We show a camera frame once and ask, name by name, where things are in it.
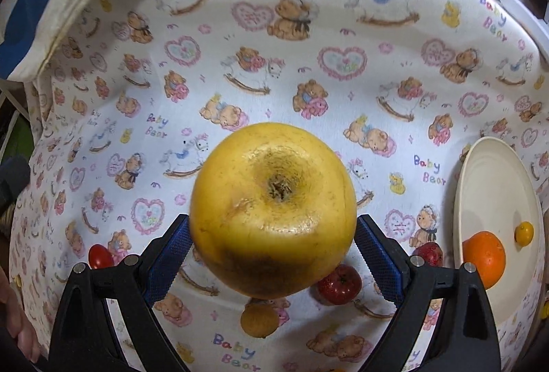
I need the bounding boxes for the small red apple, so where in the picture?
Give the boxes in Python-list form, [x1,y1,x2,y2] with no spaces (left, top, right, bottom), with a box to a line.
[317,264,363,306]

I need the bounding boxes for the small yellow kumquat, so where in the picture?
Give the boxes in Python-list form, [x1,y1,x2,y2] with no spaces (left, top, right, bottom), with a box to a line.
[515,221,535,246]

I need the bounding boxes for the large yellow pomelo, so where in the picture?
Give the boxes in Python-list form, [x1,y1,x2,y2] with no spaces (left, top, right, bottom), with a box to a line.
[189,122,358,299]

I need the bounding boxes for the orange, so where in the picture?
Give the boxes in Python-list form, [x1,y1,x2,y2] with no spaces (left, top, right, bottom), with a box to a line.
[462,231,507,286]

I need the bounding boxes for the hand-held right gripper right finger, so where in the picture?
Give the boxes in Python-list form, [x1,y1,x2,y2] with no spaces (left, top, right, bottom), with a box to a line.
[355,214,502,372]

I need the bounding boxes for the person's left hand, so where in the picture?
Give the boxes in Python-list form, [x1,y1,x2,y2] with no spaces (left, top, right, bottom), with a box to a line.
[0,269,41,364]

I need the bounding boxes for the red cherry tomato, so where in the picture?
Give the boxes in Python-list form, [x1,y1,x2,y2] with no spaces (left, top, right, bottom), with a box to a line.
[88,244,115,270]
[412,242,444,267]

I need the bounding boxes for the cream round plate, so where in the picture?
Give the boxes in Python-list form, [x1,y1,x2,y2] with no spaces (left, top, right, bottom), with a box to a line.
[454,136,545,304]

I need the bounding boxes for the bear printed blanket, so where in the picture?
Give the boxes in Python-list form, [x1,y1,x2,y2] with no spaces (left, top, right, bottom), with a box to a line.
[9,0,549,372]

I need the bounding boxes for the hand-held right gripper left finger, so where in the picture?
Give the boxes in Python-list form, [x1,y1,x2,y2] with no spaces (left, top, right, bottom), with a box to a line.
[48,214,194,372]

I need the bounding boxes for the small brown round fruit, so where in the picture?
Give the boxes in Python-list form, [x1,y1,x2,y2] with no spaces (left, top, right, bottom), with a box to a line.
[240,299,280,339]

